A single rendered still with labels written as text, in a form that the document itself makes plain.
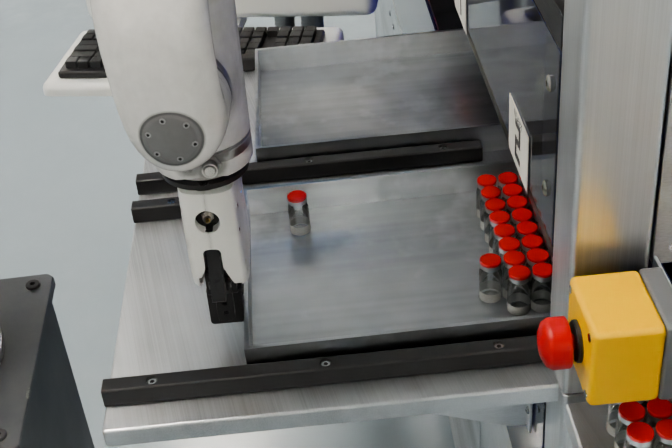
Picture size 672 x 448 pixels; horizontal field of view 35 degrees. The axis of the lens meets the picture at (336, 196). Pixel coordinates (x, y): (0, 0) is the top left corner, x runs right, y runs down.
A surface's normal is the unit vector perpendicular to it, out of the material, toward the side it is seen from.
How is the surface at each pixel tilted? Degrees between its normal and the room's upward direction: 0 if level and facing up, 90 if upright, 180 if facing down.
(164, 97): 89
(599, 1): 90
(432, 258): 0
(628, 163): 90
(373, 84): 0
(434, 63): 0
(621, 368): 90
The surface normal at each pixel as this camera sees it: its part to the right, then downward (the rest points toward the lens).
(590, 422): -0.07, -0.83
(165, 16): 0.11, 0.11
